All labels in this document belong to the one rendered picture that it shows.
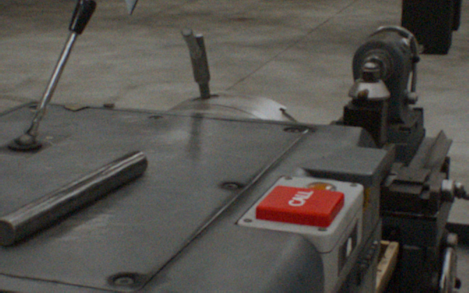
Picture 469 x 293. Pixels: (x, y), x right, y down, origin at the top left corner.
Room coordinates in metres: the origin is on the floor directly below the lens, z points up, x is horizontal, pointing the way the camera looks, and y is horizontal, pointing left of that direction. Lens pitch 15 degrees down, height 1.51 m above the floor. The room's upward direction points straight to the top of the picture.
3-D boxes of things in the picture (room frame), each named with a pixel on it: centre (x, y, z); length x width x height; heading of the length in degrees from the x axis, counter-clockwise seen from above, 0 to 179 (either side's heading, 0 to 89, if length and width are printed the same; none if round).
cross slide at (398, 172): (1.79, -0.19, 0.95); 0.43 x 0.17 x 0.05; 71
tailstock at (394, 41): (2.36, -0.37, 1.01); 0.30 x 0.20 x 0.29; 161
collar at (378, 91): (1.77, -0.25, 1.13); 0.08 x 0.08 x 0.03
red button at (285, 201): (0.73, -0.05, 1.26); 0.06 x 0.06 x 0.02; 71
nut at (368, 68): (1.77, -0.25, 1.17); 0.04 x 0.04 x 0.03
